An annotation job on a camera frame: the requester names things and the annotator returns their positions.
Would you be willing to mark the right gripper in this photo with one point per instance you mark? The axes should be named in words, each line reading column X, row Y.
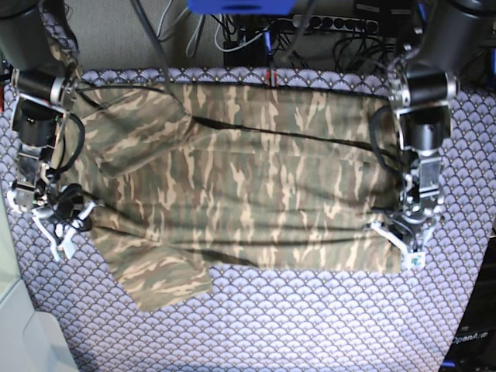
column 68, row 206

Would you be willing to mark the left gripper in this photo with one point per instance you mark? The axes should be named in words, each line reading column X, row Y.
column 411, row 224

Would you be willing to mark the camouflage T-shirt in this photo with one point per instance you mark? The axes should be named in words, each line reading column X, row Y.
column 201, row 174

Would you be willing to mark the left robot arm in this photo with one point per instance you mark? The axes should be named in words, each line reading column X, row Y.
column 407, row 134

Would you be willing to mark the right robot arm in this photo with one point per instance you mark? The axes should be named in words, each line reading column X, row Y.
column 51, row 136

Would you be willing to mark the purple fan-pattern table cloth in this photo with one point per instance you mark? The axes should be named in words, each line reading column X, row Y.
column 285, row 320

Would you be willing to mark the black OpenArm box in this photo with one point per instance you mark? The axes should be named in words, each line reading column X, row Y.
column 473, row 346

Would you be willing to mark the white plastic bin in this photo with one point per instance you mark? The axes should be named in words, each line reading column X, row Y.
column 30, row 340

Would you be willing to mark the red and black clamp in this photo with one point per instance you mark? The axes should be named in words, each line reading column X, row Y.
column 271, row 78

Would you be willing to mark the black power strip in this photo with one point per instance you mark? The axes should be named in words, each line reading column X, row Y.
column 326, row 23

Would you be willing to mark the blue plastic mount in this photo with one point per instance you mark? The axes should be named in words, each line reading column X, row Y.
column 241, row 7

